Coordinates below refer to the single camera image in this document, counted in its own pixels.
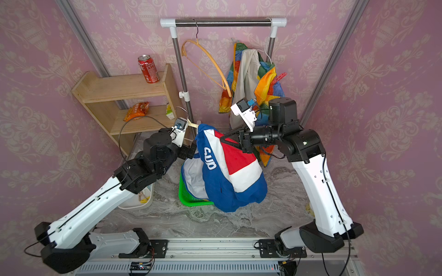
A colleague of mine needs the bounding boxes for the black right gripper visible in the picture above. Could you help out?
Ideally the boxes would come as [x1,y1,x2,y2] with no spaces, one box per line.
[223,123,286,157]

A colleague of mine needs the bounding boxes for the wooden clothes hanger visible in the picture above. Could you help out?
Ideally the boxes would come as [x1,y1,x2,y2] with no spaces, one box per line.
[181,18,233,98]
[174,106,199,130]

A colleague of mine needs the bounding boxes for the blue red white jacket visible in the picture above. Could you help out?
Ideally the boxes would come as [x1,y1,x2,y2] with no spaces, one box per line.
[180,124,268,212]

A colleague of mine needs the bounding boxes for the rainbow striped jacket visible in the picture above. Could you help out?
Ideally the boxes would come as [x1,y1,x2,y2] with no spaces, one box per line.
[218,42,287,167]

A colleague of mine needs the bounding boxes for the red clothespin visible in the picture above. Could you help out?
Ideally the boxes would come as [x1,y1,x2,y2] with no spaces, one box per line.
[270,72,287,87]

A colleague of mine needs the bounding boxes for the white wire clothes hanger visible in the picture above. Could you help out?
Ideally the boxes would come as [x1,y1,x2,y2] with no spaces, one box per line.
[260,37,275,64]

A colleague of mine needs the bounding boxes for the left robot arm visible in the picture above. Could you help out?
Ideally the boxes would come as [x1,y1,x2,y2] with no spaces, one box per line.
[34,128,197,274]

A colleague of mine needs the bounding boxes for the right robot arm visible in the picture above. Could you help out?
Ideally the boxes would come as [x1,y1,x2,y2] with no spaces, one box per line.
[221,97,364,255]

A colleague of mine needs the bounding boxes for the green white drink carton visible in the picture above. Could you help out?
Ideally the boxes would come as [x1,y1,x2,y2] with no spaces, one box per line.
[166,103,175,120]

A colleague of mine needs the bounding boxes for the green plastic basket tray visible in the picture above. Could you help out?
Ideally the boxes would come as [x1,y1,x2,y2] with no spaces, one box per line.
[178,174,214,207]

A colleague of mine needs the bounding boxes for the white plastic bin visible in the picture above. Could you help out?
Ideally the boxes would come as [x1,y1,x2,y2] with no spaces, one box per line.
[118,184,155,211]

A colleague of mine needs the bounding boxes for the orange snack bag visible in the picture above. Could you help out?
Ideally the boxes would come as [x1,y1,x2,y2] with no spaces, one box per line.
[124,101,149,122]

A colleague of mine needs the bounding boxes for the wooden two-tier shelf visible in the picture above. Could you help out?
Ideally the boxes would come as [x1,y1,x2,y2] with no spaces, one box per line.
[71,63,185,155]

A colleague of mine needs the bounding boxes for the red soda can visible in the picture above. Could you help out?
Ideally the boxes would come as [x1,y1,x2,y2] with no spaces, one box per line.
[138,55,160,83]

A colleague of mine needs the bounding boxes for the steel clothes rack white joints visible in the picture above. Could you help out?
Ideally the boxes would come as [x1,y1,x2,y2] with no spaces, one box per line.
[160,17,287,123]

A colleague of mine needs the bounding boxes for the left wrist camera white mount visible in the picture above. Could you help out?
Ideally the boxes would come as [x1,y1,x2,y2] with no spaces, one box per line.
[170,117,188,147]

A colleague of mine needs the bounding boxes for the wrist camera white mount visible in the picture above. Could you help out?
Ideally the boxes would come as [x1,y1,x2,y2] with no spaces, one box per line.
[231,98,257,132]
[170,117,188,147]

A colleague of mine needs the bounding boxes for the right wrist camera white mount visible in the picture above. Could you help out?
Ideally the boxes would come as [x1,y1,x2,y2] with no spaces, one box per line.
[231,98,257,132]

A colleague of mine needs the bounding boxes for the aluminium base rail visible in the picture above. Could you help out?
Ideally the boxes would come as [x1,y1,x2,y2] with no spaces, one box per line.
[71,238,364,276]

